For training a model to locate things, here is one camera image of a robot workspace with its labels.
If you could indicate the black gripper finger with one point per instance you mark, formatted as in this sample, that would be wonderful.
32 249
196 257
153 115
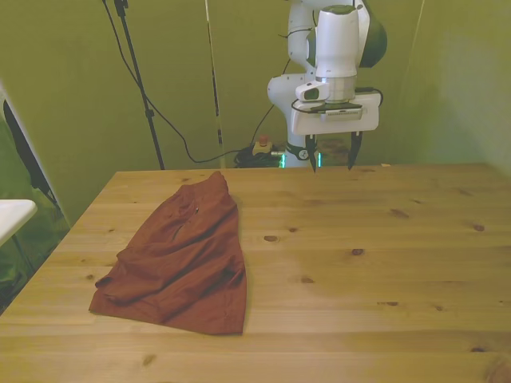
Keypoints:
313 155
355 149

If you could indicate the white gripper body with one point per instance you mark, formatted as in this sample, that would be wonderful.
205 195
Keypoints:
339 124

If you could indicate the rust red shorts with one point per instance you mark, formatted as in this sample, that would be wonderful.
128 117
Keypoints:
191 255

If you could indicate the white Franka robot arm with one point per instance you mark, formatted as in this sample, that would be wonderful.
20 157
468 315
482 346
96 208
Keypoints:
337 40

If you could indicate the red emergency stop button box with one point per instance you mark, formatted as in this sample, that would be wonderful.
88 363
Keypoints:
263 148

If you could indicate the thin striped pole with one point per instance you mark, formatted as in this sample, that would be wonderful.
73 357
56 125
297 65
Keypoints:
215 95

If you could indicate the black tripod stand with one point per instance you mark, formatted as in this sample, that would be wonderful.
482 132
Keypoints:
137 76

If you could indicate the white side table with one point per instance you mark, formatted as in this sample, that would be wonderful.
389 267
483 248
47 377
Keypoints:
14 213

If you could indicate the dark wrist camera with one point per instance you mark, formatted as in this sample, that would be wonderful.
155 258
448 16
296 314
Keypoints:
343 113

